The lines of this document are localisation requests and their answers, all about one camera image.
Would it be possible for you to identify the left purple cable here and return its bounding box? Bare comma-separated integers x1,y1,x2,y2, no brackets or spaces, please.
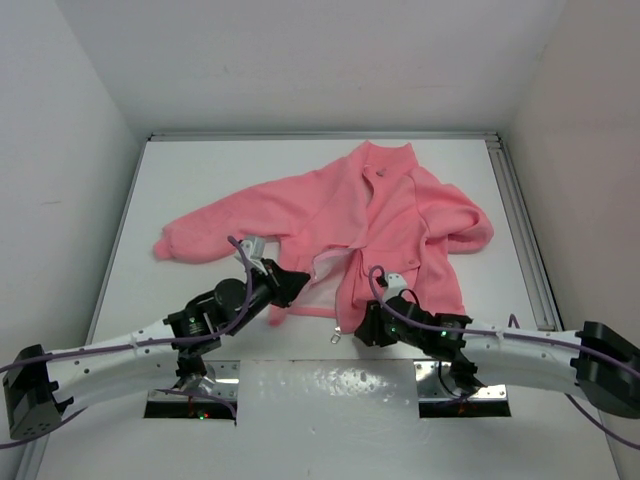
0,235,256,449

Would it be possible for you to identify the silver zipper pull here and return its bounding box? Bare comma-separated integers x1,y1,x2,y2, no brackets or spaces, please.
330,326,343,345

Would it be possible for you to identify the aluminium frame rail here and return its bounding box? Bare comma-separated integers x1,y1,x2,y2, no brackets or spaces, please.
148,131,500,142
485,134,564,331
14,134,154,480

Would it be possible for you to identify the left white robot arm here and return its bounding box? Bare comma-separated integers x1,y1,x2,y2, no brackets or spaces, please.
1,259,313,450

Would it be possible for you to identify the shiny metal base plate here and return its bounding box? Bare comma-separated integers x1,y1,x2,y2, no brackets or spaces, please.
144,358,511,404

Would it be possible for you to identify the purple cable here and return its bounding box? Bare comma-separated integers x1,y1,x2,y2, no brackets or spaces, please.
0,235,256,449
368,265,640,451

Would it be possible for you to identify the pink fleece jacket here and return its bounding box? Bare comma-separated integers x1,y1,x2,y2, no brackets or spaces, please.
153,142,494,334

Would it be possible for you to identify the aluminium frame rail back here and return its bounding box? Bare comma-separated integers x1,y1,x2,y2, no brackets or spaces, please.
148,131,500,142

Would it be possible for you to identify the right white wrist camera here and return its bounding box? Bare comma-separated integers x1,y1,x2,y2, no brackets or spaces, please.
376,273,408,302

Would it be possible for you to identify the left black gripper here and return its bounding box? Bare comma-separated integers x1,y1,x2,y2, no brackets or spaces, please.
224,256,308,334

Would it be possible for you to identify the aluminium frame rail left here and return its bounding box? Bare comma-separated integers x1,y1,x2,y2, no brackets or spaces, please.
14,134,154,480

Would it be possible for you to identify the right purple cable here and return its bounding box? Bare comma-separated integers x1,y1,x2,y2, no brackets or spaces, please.
368,265,640,451

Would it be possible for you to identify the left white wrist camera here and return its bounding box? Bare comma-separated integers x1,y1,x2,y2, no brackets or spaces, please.
236,236,266,270

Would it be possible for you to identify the aluminium frame rail right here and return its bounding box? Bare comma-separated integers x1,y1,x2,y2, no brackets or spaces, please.
485,134,564,331

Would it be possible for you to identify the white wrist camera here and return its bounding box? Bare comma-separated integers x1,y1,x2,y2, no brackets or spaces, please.
376,273,408,302
236,236,266,270

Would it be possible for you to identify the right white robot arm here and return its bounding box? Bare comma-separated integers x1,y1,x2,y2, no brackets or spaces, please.
355,296,639,419

